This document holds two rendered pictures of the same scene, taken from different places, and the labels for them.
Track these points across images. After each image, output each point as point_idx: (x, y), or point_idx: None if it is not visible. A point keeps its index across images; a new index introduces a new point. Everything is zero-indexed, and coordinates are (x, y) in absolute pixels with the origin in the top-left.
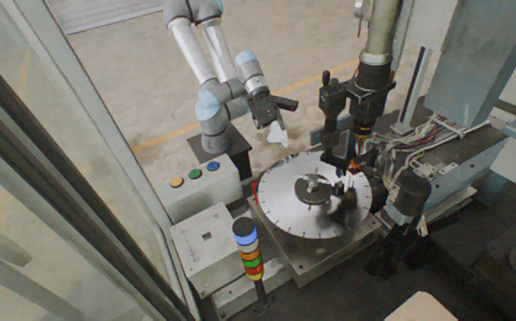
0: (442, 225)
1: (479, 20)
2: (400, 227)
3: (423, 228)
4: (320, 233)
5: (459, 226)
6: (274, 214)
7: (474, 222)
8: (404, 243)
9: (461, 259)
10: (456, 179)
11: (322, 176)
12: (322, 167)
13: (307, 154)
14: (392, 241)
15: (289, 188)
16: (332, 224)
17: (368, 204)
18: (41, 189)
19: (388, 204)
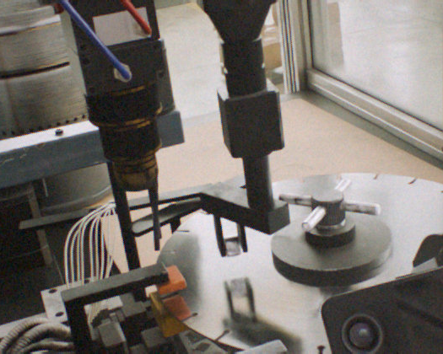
0: (65, 214)
1: None
2: (148, 220)
3: (108, 206)
4: (336, 179)
5: None
6: None
7: None
8: (166, 191)
9: (51, 271)
10: (6, 142)
11: (290, 261)
12: (278, 300)
13: (324, 345)
14: (185, 194)
15: (410, 249)
16: (301, 190)
17: (194, 218)
18: None
19: None
